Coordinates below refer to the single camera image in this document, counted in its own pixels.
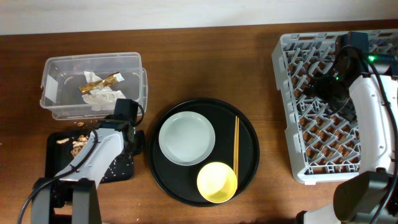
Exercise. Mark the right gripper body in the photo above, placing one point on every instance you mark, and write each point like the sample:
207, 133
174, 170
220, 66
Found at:
331, 92

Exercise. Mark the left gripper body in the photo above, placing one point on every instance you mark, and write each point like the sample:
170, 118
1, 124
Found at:
139, 145

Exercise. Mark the grey plate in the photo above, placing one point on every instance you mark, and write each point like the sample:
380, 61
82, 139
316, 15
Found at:
186, 138

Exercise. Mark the white tissue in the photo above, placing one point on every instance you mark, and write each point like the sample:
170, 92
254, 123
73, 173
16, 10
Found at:
101, 99

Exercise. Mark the brown Nescafe Gold sachet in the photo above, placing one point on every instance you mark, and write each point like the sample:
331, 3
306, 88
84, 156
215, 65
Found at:
110, 80

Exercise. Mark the yellow bowl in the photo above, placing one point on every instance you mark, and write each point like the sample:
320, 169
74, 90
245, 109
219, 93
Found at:
217, 182

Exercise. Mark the food scraps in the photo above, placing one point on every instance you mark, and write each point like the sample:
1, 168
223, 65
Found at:
78, 143

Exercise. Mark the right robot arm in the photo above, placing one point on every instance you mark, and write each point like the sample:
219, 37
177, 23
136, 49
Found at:
361, 85

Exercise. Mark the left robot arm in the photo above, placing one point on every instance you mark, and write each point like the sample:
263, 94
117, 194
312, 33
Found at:
71, 196

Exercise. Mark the grey dishwasher rack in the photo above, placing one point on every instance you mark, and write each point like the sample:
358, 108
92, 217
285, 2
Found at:
322, 148

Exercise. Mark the round black tray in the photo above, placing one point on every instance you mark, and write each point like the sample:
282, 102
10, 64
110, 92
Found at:
180, 182

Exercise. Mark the black rectangular tray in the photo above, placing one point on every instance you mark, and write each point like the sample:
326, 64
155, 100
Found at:
59, 155

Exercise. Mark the clear plastic bin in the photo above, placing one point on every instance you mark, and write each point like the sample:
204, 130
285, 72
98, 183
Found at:
68, 72

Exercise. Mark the white label on bin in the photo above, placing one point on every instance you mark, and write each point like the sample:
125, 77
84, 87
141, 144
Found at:
51, 89

